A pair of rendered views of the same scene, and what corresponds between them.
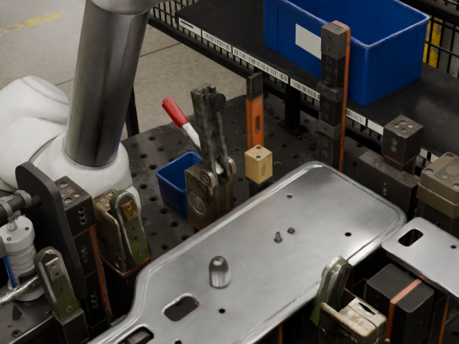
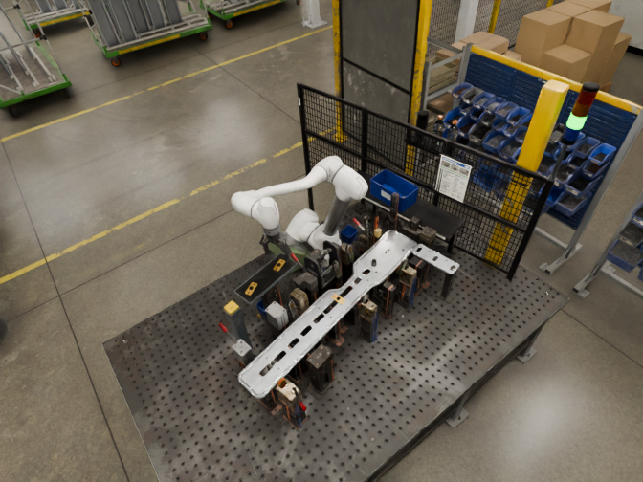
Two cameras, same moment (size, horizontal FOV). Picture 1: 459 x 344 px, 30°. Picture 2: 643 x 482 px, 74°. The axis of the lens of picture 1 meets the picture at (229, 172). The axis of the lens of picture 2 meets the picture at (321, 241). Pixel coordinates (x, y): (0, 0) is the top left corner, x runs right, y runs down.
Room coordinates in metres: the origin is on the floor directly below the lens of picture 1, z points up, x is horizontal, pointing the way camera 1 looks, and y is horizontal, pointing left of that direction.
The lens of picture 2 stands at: (-0.76, 0.45, 3.03)
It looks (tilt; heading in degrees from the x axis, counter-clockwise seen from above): 47 degrees down; 356
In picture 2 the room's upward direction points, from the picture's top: 5 degrees counter-clockwise
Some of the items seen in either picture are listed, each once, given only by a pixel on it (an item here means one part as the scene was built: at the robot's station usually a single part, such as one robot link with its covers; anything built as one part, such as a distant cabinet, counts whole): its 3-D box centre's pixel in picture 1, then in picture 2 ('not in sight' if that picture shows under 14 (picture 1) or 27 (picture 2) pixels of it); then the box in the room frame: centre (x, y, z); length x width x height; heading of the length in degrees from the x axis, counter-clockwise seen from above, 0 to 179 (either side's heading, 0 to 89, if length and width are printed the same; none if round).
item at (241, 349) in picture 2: not in sight; (247, 363); (0.42, 0.84, 0.88); 0.11 x 0.10 x 0.36; 41
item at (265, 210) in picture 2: not in sight; (266, 210); (0.87, 0.61, 1.58); 0.13 x 0.11 x 0.16; 50
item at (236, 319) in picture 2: not in sight; (239, 330); (0.61, 0.87, 0.92); 0.08 x 0.08 x 0.44; 41
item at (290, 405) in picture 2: not in sight; (293, 404); (0.15, 0.60, 0.88); 0.15 x 0.11 x 0.36; 41
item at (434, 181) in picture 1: (440, 248); (425, 250); (1.06, -0.36, 0.88); 0.08 x 0.08 x 0.36; 41
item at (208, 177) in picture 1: (207, 177); not in sight; (1.07, 0.04, 1.06); 0.03 x 0.01 x 0.03; 41
